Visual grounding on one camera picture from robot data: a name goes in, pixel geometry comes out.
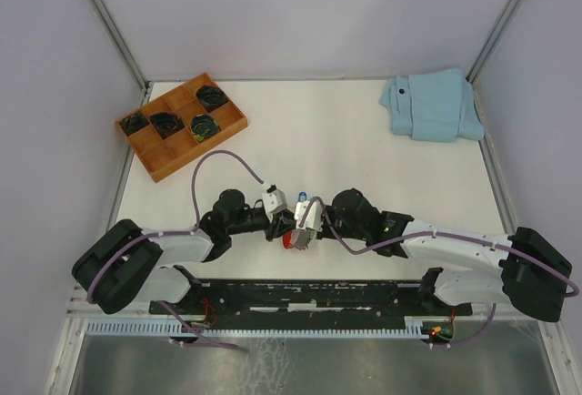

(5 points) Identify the metal key holder red handle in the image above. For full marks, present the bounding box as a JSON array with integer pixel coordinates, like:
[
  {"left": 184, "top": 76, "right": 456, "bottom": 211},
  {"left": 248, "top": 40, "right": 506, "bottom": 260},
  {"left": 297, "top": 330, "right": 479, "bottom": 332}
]
[{"left": 282, "top": 229, "right": 317, "bottom": 250}]

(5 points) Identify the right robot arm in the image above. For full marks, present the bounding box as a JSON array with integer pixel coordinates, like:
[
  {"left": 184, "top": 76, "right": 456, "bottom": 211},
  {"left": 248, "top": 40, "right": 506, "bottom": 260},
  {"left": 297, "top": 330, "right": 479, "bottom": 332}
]
[{"left": 318, "top": 188, "right": 579, "bottom": 322}]

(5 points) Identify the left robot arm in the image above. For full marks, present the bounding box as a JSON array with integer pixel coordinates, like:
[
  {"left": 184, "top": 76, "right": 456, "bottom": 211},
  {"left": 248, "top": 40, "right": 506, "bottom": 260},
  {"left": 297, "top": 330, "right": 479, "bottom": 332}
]
[{"left": 72, "top": 187, "right": 296, "bottom": 314}]

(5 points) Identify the black green rolled band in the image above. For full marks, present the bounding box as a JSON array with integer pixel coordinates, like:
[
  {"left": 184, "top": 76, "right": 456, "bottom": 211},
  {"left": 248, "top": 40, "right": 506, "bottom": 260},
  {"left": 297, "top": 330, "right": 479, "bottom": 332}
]
[{"left": 189, "top": 115, "right": 221, "bottom": 143}]

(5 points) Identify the black rolled band back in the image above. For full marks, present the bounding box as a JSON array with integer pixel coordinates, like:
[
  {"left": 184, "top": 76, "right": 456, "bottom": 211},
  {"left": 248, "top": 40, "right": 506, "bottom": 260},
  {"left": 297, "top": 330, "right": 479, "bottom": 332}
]
[{"left": 196, "top": 85, "right": 228, "bottom": 113}]

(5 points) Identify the wooden compartment tray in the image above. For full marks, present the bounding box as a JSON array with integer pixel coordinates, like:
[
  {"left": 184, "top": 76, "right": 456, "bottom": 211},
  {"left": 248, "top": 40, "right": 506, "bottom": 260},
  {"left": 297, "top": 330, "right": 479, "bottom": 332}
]
[{"left": 115, "top": 73, "right": 248, "bottom": 183}]

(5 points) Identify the black red rolled band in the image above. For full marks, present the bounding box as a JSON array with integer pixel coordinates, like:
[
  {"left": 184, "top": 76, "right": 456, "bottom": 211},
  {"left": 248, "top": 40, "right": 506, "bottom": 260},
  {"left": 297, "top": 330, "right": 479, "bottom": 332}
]
[{"left": 150, "top": 112, "right": 185, "bottom": 139}]

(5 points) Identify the light blue folded cloth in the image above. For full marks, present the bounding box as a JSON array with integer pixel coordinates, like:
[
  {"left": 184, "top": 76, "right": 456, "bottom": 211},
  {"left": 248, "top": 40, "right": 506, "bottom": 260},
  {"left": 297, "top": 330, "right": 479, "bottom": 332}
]
[{"left": 379, "top": 68, "right": 485, "bottom": 143}]

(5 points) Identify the black yellow rolled band left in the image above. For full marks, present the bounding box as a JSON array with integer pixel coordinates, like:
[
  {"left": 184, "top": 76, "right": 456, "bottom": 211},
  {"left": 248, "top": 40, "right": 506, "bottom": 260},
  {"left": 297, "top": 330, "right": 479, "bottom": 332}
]
[{"left": 119, "top": 111, "right": 149, "bottom": 137}]

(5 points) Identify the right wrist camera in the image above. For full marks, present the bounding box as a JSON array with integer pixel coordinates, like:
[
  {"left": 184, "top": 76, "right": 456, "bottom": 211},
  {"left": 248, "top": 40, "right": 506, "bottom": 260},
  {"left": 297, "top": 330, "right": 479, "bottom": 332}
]
[{"left": 294, "top": 200, "right": 323, "bottom": 232}]

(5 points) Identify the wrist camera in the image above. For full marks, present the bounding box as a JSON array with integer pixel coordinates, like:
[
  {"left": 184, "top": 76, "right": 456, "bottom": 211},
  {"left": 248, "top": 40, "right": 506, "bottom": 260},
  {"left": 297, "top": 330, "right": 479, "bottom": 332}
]
[
  {"left": 294, "top": 200, "right": 323, "bottom": 232},
  {"left": 261, "top": 185, "right": 287, "bottom": 219}
]

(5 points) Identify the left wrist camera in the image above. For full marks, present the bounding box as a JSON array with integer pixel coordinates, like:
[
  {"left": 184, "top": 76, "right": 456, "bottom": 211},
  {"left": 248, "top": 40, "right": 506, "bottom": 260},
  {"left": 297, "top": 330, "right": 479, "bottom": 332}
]
[{"left": 261, "top": 185, "right": 287, "bottom": 219}]

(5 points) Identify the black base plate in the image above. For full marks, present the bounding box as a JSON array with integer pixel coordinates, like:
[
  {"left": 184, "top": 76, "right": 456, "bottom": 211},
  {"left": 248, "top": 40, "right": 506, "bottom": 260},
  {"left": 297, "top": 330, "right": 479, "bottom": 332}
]
[{"left": 172, "top": 279, "right": 473, "bottom": 331}]

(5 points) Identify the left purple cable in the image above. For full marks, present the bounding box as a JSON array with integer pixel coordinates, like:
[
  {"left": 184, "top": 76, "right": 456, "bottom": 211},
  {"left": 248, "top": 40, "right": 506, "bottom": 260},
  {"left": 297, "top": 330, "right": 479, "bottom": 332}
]
[{"left": 85, "top": 149, "right": 278, "bottom": 350}]

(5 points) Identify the purple cable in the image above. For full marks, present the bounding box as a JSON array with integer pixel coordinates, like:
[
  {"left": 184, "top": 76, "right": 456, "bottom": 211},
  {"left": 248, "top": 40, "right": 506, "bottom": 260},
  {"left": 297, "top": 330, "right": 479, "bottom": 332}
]
[
  {"left": 297, "top": 197, "right": 581, "bottom": 349},
  {"left": 85, "top": 149, "right": 278, "bottom": 350}
]

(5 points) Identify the grey cable duct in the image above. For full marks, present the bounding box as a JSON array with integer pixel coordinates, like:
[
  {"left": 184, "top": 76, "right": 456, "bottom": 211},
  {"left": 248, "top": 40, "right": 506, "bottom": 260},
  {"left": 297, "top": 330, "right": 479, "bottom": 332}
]
[{"left": 85, "top": 316, "right": 451, "bottom": 338}]

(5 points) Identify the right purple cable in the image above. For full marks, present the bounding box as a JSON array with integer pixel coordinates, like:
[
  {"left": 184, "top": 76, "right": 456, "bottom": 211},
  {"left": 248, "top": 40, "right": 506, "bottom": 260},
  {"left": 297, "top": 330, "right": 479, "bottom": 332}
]
[{"left": 297, "top": 197, "right": 581, "bottom": 349}]

